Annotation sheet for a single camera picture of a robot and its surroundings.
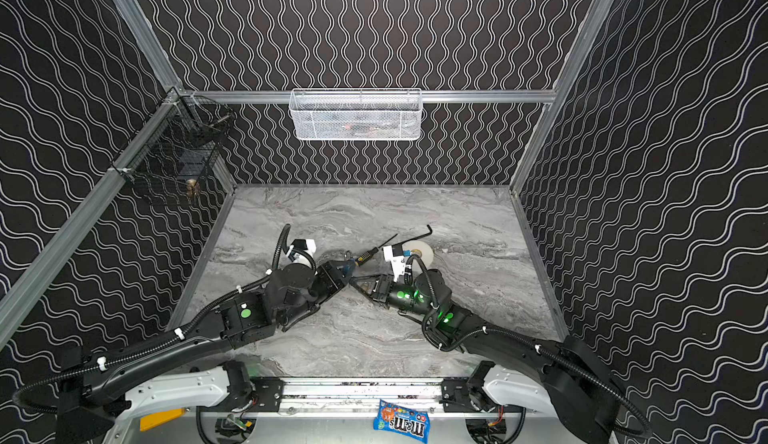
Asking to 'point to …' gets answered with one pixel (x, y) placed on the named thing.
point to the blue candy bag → (404, 421)
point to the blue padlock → (349, 267)
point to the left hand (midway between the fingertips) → (363, 272)
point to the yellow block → (158, 418)
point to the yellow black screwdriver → (367, 255)
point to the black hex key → (399, 244)
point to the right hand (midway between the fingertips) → (349, 285)
